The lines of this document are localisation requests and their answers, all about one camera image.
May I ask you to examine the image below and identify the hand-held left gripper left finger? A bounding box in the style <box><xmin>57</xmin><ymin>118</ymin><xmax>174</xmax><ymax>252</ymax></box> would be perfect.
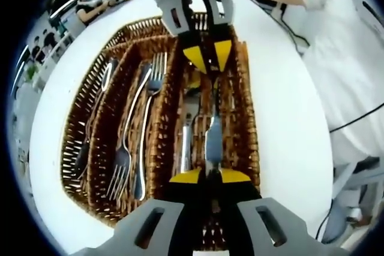
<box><xmin>71</xmin><ymin>168</ymin><xmax>211</xmax><ymax>256</ymax></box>

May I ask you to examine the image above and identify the operator in white shirt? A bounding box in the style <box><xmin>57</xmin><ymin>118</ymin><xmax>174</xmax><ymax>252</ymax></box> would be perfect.
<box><xmin>280</xmin><ymin>0</ymin><xmax>384</xmax><ymax>167</ymax></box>

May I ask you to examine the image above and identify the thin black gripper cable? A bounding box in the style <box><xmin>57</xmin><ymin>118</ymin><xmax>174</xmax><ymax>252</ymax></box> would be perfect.
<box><xmin>230</xmin><ymin>0</ymin><xmax>310</xmax><ymax>56</ymax></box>

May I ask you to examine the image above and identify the stainless steel fork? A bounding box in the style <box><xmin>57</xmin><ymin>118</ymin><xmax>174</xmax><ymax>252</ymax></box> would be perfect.
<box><xmin>133</xmin><ymin>52</ymin><xmax>169</xmax><ymax>201</ymax></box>
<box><xmin>106</xmin><ymin>62</ymin><xmax>154</xmax><ymax>202</ymax></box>

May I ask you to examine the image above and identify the grey office chair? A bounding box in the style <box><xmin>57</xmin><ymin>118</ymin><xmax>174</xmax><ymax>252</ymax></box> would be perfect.
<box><xmin>329</xmin><ymin>155</ymin><xmax>384</xmax><ymax>243</ymax></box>

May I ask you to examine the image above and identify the stainless steel spoon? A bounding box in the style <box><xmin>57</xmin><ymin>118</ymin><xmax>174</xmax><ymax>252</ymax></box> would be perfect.
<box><xmin>86</xmin><ymin>58</ymin><xmax>119</xmax><ymax>137</ymax></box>
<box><xmin>73</xmin><ymin>100</ymin><xmax>104</xmax><ymax>179</ymax></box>

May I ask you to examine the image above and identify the black device cable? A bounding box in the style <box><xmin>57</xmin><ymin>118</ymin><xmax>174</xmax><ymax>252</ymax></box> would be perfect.
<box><xmin>329</xmin><ymin>103</ymin><xmax>384</xmax><ymax>133</ymax></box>

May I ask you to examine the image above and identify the brown wicker storage tray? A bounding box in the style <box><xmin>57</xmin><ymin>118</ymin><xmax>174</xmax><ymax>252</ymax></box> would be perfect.
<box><xmin>59</xmin><ymin>11</ymin><xmax>262</xmax><ymax>252</ymax></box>

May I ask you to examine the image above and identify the stainless steel knife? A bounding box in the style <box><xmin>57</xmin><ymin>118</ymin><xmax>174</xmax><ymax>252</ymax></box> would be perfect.
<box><xmin>202</xmin><ymin>32</ymin><xmax>224</xmax><ymax>179</ymax></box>
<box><xmin>179</xmin><ymin>86</ymin><xmax>202</xmax><ymax>177</ymax></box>

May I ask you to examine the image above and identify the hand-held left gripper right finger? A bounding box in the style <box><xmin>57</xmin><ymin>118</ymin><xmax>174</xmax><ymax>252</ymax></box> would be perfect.
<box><xmin>214</xmin><ymin>168</ymin><xmax>350</xmax><ymax>256</ymax></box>

